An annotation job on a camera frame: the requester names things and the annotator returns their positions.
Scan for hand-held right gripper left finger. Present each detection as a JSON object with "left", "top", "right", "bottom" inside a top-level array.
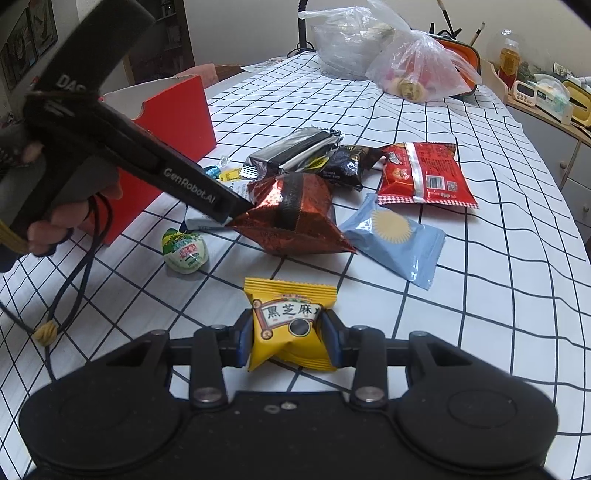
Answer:
[{"left": 107, "top": 308, "right": 254, "bottom": 409}]

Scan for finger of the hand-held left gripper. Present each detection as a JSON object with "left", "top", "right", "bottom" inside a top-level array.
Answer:
[{"left": 215, "top": 185, "right": 254, "bottom": 222}]

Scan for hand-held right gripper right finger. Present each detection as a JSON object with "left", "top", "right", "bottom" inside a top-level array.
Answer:
[{"left": 323, "top": 310, "right": 476, "bottom": 409}]

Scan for yellow snack packet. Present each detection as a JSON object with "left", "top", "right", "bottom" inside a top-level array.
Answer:
[{"left": 244, "top": 277, "right": 338, "bottom": 373}]

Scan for red-brown foil snack bag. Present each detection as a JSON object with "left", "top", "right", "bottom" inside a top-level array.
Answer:
[{"left": 225, "top": 172, "right": 359, "bottom": 257}]

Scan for silver foil snack packet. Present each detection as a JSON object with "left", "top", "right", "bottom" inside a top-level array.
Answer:
[{"left": 244, "top": 126, "right": 345, "bottom": 181}]

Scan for red cardboard box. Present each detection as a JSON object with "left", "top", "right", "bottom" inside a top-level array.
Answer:
[{"left": 100, "top": 74, "right": 218, "bottom": 246}]

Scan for red snack bag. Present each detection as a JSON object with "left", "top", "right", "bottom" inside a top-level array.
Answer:
[{"left": 376, "top": 141, "right": 479, "bottom": 208}]

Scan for plastic bag with red snacks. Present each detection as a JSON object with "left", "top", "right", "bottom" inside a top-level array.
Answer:
[{"left": 366, "top": 30, "right": 484, "bottom": 103}]

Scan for person's left hand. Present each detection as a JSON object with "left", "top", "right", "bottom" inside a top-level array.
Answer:
[{"left": 25, "top": 198, "right": 96, "bottom": 257}]

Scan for small white packet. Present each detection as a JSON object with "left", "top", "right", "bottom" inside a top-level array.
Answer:
[{"left": 184, "top": 216, "right": 228, "bottom": 232}]

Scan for blue wrapped candy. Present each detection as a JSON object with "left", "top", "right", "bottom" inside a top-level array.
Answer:
[{"left": 202, "top": 156, "right": 237, "bottom": 179}]

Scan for green white egg-shaped snack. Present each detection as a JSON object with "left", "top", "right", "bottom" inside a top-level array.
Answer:
[{"left": 161, "top": 229, "right": 210, "bottom": 277}]

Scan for bookshelf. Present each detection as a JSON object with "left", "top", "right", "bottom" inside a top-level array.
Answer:
[{"left": 124, "top": 0, "right": 186, "bottom": 80}]

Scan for black snack packet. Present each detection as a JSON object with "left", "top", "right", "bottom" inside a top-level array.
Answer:
[{"left": 318, "top": 145, "right": 387, "bottom": 191}]

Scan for pink cloth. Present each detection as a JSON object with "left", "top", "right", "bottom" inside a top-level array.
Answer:
[{"left": 174, "top": 62, "right": 218, "bottom": 88}]

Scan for light blue sun-print packet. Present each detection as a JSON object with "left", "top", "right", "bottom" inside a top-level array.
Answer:
[{"left": 339, "top": 192, "right": 447, "bottom": 291}]

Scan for white paper packet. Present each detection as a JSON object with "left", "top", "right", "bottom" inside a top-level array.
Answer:
[{"left": 240, "top": 57, "right": 288, "bottom": 73}]

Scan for checked tablecloth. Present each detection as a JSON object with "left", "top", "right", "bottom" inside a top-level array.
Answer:
[{"left": 0, "top": 50, "right": 591, "bottom": 480}]

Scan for grey desk lamp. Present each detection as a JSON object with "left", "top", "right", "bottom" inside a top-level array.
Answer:
[{"left": 287, "top": 0, "right": 317, "bottom": 58}]

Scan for clear plastic bag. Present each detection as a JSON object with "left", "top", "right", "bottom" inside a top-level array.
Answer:
[{"left": 298, "top": 0, "right": 416, "bottom": 80}]

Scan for orange container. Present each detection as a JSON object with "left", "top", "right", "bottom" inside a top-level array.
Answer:
[{"left": 434, "top": 39, "right": 482, "bottom": 99}]

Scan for brushes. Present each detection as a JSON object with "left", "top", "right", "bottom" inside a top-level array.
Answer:
[{"left": 428, "top": 0, "right": 486, "bottom": 46}]

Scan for grey cabinet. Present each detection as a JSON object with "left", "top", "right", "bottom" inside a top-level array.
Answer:
[{"left": 505, "top": 92, "right": 591, "bottom": 197}]

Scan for amber liquid bottle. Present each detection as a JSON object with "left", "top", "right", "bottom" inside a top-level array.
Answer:
[{"left": 499, "top": 30, "right": 523, "bottom": 89}]

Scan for white timer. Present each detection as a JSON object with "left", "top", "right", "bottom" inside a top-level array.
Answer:
[{"left": 512, "top": 80, "right": 539, "bottom": 108}]

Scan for wall posters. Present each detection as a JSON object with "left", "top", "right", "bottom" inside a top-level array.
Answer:
[{"left": 0, "top": 0, "right": 59, "bottom": 91}]

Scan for black cord with yellow knot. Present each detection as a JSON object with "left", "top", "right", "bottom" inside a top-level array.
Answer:
[{"left": 32, "top": 193, "right": 114, "bottom": 346}]

